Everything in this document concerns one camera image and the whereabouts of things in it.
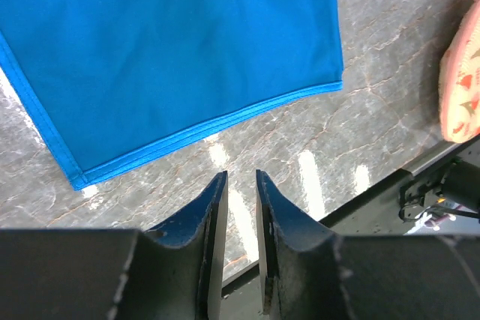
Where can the blue cloth napkin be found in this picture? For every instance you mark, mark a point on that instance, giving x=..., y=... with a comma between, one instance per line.
x=114, y=84

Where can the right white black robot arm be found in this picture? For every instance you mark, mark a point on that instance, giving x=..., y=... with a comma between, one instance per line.
x=461, y=185

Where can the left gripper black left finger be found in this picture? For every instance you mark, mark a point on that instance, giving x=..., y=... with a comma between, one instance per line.
x=192, y=247

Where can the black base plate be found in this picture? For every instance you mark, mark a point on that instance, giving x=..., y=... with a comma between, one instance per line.
x=402, y=250

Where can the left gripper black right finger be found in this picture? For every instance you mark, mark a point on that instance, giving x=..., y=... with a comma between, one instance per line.
x=298, y=272

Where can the floral round pot holder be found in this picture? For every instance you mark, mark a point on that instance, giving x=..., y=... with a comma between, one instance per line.
x=459, y=82

